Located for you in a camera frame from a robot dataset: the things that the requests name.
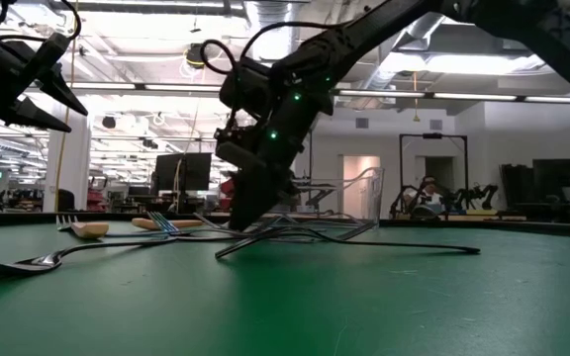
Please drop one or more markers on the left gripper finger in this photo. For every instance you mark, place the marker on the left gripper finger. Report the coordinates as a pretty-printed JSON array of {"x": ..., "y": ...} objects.
[
  {"x": 65, "y": 91},
  {"x": 23, "y": 115}
]

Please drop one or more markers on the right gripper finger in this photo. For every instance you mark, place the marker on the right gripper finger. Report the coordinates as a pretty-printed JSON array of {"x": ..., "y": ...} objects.
[
  {"x": 281, "y": 195},
  {"x": 253, "y": 198}
]

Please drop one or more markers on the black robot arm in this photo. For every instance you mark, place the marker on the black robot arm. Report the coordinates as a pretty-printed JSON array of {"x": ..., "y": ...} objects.
[
  {"x": 473, "y": 192},
  {"x": 322, "y": 190}
]

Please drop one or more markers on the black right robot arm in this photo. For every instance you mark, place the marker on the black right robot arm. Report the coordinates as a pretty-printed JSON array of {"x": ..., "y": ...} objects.
[{"x": 463, "y": 15}]

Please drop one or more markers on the red bag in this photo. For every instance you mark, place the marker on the red bag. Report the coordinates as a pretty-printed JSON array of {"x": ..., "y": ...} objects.
[{"x": 226, "y": 187}]

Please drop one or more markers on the black computer monitor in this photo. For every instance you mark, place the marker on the black computer monitor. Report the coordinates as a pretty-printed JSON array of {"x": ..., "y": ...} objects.
[{"x": 183, "y": 172}]

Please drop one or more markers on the clear plastic bin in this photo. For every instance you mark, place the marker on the clear plastic bin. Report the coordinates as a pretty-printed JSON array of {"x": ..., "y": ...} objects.
[{"x": 364, "y": 198}]

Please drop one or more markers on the green table mat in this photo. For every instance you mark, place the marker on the green table mat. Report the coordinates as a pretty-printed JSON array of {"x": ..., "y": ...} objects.
[{"x": 285, "y": 306}]

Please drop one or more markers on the person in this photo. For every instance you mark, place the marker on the person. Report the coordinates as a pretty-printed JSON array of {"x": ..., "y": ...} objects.
[{"x": 426, "y": 193}]

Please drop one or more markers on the white LED light strip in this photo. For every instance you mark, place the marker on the white LED light strip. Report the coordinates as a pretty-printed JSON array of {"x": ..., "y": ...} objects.
[{"x": 463, "y": 96}]

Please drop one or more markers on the black monitor on stand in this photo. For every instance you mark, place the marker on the black monitor on stand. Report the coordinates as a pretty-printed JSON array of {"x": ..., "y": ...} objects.
[{"x": 557, "y": 175}]

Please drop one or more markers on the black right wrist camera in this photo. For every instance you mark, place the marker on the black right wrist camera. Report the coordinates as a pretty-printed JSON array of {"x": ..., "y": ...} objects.
[{"x": 245, "y": 86}]

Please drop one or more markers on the silver ventilation duct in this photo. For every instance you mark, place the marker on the silver ventilation duct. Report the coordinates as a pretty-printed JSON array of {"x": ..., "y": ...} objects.
[{"x": 265, "y": 15}]

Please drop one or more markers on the black overhead camera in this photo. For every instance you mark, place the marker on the black overhead camera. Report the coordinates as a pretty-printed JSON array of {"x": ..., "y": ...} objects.
[{"x": 196, "y": 54}]

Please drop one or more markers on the black metal rig frame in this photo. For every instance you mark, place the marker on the black metal rig frame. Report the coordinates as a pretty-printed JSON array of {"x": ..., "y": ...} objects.
[{"x": 433, "y": 135}]

